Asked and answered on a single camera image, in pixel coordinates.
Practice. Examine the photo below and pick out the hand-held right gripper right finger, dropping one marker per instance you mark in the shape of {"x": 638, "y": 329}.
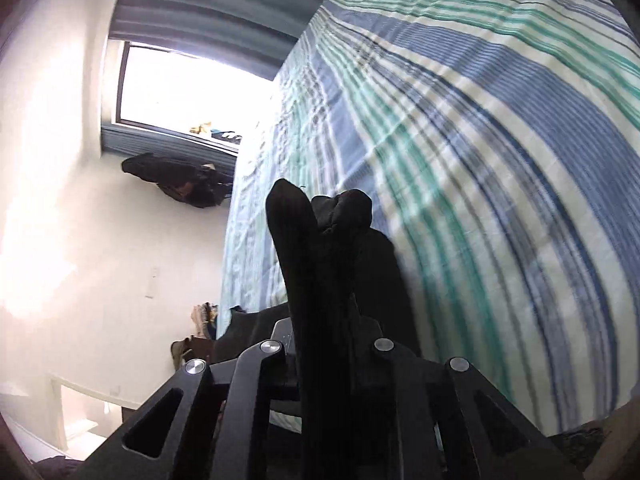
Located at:
{"x": 367, "y": 330}

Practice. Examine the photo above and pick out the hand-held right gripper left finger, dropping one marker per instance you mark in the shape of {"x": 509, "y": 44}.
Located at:
{"x": 280, "y": 332}

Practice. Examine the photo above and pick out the black pants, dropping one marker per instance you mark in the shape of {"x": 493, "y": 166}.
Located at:
{"x": 320, "y": 260}

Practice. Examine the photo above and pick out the dark hanging clothes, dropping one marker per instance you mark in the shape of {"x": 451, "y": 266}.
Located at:
{"x": 185, "y": 182}

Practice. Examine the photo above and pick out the yellow and blue window clutter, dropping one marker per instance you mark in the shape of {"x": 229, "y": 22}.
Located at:
{"x": 215, "y": 132}

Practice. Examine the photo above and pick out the bed with striped sheet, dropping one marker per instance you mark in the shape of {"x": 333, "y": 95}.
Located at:
{"x": 500, "y": 160}

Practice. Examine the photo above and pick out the narrow blue curtain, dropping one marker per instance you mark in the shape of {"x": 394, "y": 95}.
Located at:
{"x": 165, "y": 145}

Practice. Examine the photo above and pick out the bright window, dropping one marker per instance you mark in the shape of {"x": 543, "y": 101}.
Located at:
{"x": 195, "y": 90}

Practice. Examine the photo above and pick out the wide blue curtain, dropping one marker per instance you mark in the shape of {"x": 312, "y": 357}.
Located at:
{"x": 215, "y": 5}

